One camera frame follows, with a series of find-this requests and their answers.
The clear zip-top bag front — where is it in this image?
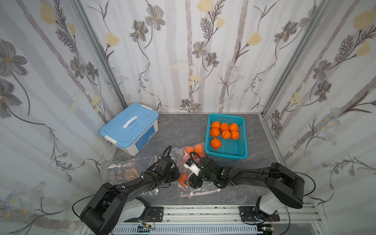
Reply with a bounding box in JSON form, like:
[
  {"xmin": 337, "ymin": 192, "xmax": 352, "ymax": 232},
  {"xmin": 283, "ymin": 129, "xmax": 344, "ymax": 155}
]
[{"xmin": 101, "ymin": 155, "xmax": 158, "ymax": 185}]

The orange from bag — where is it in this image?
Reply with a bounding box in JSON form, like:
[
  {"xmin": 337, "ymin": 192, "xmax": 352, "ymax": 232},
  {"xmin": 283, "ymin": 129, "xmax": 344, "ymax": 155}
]
[
  {"xmin": 230, "ymin": 130, "xmax": 240, "ymax": 140},
  {"xmin": 210, "ymin": 138, "xmax": 222, "ymax": 150},
  {"xmin": 179, "ymin": 173, "xmax": 189, "ymax": 188},
  {"xmin": 221, "ymin": 131, "xmax": 231, "ymax": 140}
]

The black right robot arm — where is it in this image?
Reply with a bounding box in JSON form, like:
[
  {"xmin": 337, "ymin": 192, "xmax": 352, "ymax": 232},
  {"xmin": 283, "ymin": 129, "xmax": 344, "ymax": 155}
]
[{"xmin": 184, "ymin": 152, "xmax": 306, "ymax": 209}]

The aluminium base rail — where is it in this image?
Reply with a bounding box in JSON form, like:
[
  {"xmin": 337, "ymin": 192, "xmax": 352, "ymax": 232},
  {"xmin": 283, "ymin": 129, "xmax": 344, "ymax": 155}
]
[{"xmin": 104, "ymin": 205, "xmax": 327, "ymax": 235}]

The blue lid storage box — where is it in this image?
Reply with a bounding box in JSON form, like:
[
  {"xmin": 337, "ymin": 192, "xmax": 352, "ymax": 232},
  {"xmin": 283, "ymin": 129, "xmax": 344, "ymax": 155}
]
[{"xmin": 99, "ymin": 103, "xmax": 159, "ymax": 156}]

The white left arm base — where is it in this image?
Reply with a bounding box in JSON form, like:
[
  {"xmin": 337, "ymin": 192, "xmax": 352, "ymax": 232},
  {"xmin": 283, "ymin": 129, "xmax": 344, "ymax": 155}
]
[{"xmin": 118, "ymin": 197, "xmax": 164, "ymax": 223}]

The clear zip-top bag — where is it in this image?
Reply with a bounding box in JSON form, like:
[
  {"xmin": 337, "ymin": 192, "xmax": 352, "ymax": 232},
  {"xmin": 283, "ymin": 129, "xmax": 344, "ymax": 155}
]
[
  {"xmin": 101, "ymin": 155, "xmax": 158, "ymax": 185},
  {"xmin": 170, "ymin": 142, "xmax": 221, "ymax": 198}
]

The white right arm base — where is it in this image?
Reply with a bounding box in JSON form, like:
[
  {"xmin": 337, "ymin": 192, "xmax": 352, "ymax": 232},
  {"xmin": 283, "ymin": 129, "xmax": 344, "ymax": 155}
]
[{"xmin": 239, "ymin": 193, "xmax": 283, "ymax": 222}]

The teal plastic basket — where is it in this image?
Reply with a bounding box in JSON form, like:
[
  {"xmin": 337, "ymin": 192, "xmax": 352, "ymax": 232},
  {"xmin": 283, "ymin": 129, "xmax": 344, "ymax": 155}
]
[{"xmin": 205, "ymin": 114, "xmax": 248, "ymax": 160}]

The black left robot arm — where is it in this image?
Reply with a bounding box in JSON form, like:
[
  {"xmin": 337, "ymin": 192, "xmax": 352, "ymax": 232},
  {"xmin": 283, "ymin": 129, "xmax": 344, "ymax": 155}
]
[{"xmin": 75, "ymin": 146, "xmax": 180, "ymax": 235}]

